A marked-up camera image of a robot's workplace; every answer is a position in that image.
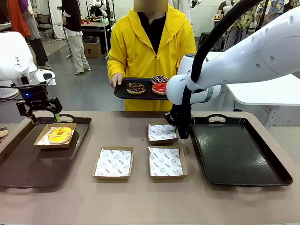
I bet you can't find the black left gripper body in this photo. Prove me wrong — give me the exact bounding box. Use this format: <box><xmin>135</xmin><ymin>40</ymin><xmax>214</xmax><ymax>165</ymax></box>
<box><xmin>18</xmin><ymin>82</ymin><xmax>51</xmax><ymax>111</ymax></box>

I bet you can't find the kraft paper food box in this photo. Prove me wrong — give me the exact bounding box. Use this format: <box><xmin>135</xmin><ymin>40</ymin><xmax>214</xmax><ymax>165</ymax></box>
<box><xmin>147</xmin><ymin>122</ymin><xmax>180</xmax><ymax>144</ymax></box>
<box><xmin>91</xmin><ymin>146</ymin><xmax>135</xmax><ymax>180</ymax></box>
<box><xmin>34</xmin><ymin>122</ymin><xmax>77</xmax><ymax>150</ymax></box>
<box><xmin>147</xmin><ymin>145</ymin><xmax>188</xmax><ymax>180</ymax></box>

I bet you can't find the red glazed donut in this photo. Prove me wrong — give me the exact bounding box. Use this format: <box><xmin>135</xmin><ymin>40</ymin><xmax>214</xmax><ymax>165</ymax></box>
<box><xmin>151</xmin><ymin>82</ymin><xmax>168</xmax><ymax>96</ymax></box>

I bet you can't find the yellow sprinkled donut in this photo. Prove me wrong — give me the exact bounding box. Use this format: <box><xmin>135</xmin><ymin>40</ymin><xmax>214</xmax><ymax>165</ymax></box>
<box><xmin>47</xmin><ymin>126</ymin><xmax>74</xmax><ymax>144</ymax></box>

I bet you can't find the small black serving tray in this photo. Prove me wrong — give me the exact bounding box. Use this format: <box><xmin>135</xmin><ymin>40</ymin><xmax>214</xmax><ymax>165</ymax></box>
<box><xmin>113</xmin><ymin>77</ymin><xmax>170</xmax><ymax>101</ymax></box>

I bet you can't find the purple glazed donut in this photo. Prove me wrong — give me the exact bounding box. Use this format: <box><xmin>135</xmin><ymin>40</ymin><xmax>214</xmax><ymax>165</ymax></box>
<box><xmin>151</xmin><ymin>75</ymin><xmax>169</xmax><ymax>85</ymax></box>

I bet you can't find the chocolate sprinkled donut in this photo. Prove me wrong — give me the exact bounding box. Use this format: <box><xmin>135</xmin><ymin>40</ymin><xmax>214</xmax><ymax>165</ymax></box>
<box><xmin>126</xmin><ymin>82</ymin><xmax>146</xmax><ymax>95</ymax></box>

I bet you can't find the person's right forearm yellow sleeve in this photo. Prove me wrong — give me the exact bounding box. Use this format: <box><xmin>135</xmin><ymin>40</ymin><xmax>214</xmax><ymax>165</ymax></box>
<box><xmin>107</xmin><ymin>60</ymin><xmax>126</xmax><ymax>79</ymax></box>

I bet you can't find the brown plastic serving tray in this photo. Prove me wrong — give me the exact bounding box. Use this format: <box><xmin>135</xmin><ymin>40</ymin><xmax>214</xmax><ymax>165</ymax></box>
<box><xmin>0</xmin><ymin>114</ymin><xmax>92</xmax><ymax>188</ymax></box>

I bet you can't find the person's right hand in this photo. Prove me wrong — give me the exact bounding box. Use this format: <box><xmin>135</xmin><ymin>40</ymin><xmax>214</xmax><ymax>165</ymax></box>
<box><xmin>110</xmin><ymin>73</ymin><xmax>123</xmax><ymax>89</ymax></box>

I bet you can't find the bystander in beige trousers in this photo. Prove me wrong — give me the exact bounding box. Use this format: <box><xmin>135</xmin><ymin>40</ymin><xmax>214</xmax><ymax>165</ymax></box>
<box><xmin>61</xmin><ymin>0</ymin><xmax>91</xmax><ymax>75</ymax></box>

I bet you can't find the brown cardboard box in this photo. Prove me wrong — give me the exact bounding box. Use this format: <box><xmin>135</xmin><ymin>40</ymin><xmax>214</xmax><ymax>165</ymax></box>
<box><xmin>83</xmin><ymin>36</ymin><xmax>103</xmax><ymax>59</ymax></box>

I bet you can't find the dark brown office desk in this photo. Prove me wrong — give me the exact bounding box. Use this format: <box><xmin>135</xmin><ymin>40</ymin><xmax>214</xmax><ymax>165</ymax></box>
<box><xmin>0</xmin><ymin>21</ymin><xmax>13</xmax><ymax>33</ymax></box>

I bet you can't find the black office chair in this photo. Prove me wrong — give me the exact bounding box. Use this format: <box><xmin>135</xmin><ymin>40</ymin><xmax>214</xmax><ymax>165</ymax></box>
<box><xmin>35</xmin><ymin>13</ymin><xmax>54</xmax><ymax>44</ymax></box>

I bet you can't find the person in yellow hoodie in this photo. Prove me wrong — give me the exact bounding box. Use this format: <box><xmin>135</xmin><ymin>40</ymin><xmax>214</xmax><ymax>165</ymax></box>
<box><xmin>107</xmin><ymin>0</ymin><xmax>197</xmax><ymax>112</ymax></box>

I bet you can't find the black round stool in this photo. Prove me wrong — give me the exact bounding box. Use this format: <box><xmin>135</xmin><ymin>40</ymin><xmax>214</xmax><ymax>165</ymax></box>
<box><xmin>199</xmin><ymin>32</ymin><xmax>210</xmax><ymax>46</ymax></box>

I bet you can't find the white hanging cloth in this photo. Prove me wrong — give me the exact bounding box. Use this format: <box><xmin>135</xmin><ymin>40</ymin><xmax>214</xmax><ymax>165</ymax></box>
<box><xmin>48</xmin><ymin>0</ymin><xmax>66</xmax><ymax>40</ymax></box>

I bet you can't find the bystander with orange garment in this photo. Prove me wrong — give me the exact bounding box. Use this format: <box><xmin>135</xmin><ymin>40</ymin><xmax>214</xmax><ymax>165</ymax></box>
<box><xmin>6</xmin><ymin>0</ymin><xmax>52</xmax><ymax>70</ymax></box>

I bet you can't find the background work table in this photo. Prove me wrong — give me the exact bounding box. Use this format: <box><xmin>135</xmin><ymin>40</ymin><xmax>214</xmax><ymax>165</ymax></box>
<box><xmin>80</xmin><ymin>16</ymin><xmax>111</xmax><ymax>59</ymax></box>

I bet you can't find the white side table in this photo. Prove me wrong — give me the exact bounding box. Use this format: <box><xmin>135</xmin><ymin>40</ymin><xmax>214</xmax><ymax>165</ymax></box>
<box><xmin>203</xmin><ymin>51</ymin><xmax>300</xmax><ymax>128</ymax></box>

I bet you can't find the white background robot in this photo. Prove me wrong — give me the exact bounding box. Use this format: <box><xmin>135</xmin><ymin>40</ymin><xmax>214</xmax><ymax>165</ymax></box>
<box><xmin>90</xmin><ymin>0</ymin><xmax>105</xmax><ymax>17</ymax></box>

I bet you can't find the bystander in yellow floral shirt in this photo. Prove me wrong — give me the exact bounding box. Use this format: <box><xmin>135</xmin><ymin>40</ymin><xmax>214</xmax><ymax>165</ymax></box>
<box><xmin>228</xmin><ymin>4</ymin><xmax>258</xmax><ymax>51</ymax></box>

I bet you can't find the bystander in blue patterned shirt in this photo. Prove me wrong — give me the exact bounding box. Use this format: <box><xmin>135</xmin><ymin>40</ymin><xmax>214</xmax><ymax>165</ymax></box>
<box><xmin>257</xmin><ymin>0</ymin><xmax>285</xmax><ymax>31</ymax></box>

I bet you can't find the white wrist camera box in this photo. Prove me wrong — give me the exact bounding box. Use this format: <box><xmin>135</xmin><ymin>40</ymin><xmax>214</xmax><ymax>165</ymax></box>
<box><xmin>35</xmin><ymin>69</ymin><xmax>56</xmax><ymax>85</ymax></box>

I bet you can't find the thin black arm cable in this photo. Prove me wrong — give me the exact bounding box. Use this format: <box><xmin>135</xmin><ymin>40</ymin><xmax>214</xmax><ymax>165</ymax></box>
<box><xmin>0</xmin><ymin>84</ymin><xmax>24</xmax><ymax>103</ymax></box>

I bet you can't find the large black tray with handles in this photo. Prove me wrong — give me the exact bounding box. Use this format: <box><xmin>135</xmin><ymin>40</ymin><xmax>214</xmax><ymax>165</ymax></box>
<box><xmin>190</xmin><ymin>114</ymin><xmax>293</xmax><ymax>188</ymax></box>

